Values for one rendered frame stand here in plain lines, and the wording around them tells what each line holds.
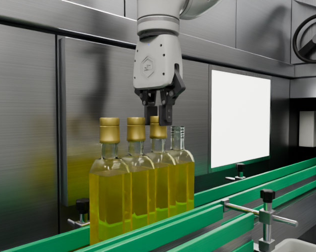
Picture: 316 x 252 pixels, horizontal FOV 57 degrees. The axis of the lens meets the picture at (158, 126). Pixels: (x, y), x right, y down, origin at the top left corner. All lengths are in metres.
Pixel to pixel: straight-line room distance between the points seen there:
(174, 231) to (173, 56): 0.32
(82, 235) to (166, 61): 0.35
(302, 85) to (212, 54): 0.65
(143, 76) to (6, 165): 0.30
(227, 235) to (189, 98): 0.42
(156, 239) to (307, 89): 1.13
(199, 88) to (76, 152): 0.43
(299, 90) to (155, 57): 1.05
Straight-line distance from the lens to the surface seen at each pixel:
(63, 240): 0.55
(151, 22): 0.57
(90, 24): 0.67
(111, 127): 0.50
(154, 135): 0.57
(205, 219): 0.64
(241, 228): 0.62
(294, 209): 1.07
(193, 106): 0.86
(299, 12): 1.59
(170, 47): 0.55
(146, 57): 0.58
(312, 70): 1.51
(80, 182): 0.64
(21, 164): 0.61
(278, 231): 0.98
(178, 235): 0.59
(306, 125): 1.63
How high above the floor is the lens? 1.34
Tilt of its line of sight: 3 degrees down
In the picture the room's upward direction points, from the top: straight up
